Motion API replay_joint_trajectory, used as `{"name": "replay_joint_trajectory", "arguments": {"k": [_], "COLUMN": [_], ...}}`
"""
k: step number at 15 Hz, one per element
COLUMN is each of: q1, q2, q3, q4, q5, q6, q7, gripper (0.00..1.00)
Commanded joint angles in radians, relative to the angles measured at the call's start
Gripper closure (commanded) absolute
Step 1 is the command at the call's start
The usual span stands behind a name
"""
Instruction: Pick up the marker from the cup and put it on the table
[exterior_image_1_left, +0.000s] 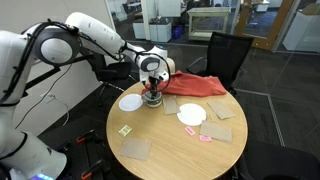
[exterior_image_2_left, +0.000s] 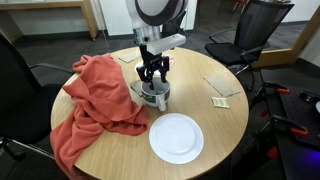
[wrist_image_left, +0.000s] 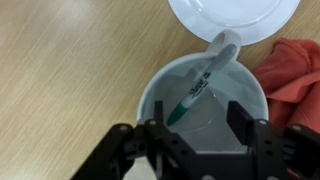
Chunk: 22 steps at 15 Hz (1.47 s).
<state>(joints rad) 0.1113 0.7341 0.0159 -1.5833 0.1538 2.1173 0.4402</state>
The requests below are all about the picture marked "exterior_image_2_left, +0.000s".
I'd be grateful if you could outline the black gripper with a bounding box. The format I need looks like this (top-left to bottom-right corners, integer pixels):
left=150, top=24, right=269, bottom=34
left=136, top=44, right=171, bottom=91

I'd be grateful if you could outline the white cup with green band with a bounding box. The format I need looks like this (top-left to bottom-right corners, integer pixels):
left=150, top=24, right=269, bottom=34
left=139, top=77, right=172, bottom=113

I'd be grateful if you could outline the pink sticky note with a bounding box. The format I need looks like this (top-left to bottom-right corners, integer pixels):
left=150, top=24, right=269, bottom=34
left=167, top=54, right=176, bottom=68

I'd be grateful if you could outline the red-orange cloth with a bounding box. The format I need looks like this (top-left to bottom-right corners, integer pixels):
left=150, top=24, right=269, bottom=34
left=49, top=52, right=150, bottom=180

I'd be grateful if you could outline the black mesh office chair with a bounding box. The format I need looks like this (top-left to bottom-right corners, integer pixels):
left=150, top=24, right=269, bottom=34
left=0, top=33, right=75, bottom=161
left=204, top=0, right=296, bottom=93

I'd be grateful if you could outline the wooden desk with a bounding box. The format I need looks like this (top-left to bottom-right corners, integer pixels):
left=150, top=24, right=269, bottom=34
left=0, top=0, right=100, bottom=42

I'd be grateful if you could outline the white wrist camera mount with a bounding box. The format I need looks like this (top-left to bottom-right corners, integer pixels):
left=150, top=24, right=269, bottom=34
left=146, top=33, right=187, bottom=56

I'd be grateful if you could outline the black clamp with orange handle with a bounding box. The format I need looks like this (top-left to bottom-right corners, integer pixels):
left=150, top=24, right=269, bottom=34
left=262, top=81, right=291, bottom=97
left=266, top=145, right=280, bottom=160
left=271, top=114, right=310, bottom=137

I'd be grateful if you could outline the wooden glass wall frame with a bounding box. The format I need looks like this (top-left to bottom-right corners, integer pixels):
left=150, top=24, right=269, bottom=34
left=251, top=14, right=320, bottom=69

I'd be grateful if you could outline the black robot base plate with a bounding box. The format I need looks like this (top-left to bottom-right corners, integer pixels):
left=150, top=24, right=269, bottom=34
left=275, top=88, right=320, bottom=150

